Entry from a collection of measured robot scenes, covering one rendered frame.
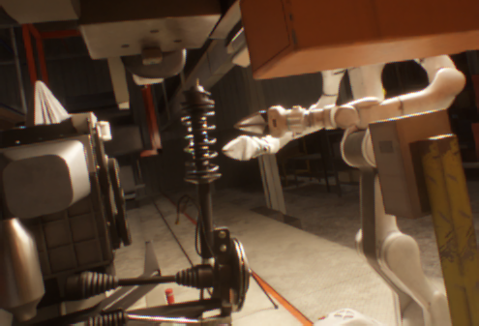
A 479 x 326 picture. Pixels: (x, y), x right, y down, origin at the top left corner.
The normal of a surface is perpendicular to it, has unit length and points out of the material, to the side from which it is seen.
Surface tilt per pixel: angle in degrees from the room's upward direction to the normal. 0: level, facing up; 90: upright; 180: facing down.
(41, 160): 90
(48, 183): 90
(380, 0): 90
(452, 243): 90
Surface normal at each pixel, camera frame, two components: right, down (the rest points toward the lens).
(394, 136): -0.93, 0.18
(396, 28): 0.30, -0.07
